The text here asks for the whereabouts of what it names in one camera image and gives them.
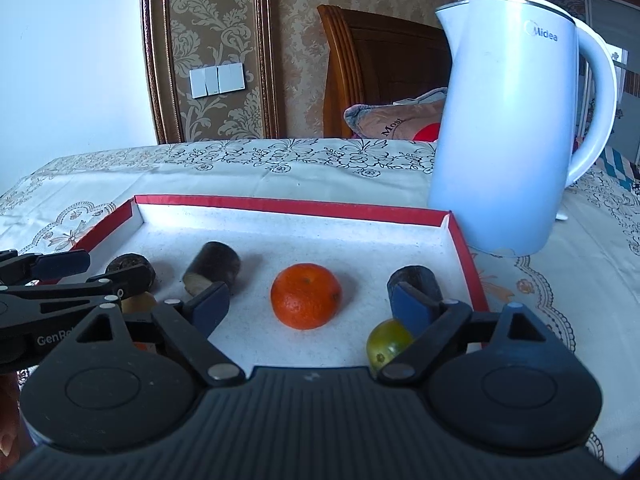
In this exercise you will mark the wooden headboard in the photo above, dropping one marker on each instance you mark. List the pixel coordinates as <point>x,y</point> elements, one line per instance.
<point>385,60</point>

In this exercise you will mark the brown knotty sugarcane piece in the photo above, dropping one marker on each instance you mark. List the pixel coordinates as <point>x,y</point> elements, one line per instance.
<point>132,266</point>

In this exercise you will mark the dark sugarcane piece pale end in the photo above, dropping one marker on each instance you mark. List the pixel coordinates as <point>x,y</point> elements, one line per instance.
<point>215,260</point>

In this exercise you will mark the white wall light switch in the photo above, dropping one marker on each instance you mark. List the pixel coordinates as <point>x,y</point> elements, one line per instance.
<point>217,80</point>

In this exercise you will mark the wooden wall panel frame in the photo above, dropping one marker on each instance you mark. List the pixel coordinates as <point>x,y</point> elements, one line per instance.
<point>152,60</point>

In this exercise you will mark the person's left hand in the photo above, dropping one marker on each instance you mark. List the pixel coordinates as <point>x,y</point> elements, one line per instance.
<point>7,410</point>

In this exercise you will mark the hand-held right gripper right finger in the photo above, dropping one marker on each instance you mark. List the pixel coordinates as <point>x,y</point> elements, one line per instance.
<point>407,305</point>

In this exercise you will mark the white embroidered tablecloth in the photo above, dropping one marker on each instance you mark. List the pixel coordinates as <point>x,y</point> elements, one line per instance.
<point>300,165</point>

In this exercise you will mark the light blue electric kettle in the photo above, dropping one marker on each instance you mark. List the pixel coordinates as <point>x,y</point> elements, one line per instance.
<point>500,135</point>

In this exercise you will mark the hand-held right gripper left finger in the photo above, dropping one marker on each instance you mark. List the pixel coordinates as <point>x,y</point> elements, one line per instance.
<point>210,305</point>

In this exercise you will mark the colourful patterned blanket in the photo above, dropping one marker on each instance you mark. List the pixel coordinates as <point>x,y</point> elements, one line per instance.
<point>617,165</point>

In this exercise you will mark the shallow red cardboard box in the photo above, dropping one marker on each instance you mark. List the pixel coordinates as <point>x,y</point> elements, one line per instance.
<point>300,245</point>

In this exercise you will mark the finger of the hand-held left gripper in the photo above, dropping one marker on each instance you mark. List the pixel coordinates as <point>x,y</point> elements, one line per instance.
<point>75,294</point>
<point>65,263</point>

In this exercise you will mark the green mandarin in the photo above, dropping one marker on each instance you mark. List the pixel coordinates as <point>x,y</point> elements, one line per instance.
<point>385,342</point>

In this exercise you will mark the printed pillow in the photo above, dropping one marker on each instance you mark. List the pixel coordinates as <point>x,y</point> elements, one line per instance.
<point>395,120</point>

